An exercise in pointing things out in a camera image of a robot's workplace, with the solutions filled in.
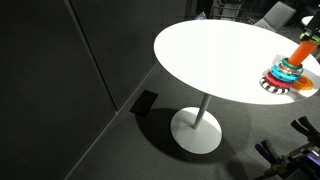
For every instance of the black floor plate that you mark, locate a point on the black floor plate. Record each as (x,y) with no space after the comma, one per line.
(144,103)

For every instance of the grey office chair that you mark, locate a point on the grey office chair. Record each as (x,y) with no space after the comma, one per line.
(276,17)

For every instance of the orange stacking cone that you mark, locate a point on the orange stacking cone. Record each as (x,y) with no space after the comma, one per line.
(304,49)

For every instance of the black clamp tool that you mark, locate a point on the black clamp tool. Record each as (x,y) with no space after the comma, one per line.
(303,126)

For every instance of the white round pedestal table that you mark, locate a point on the white round pedestal table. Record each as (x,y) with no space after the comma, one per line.
(225,59)

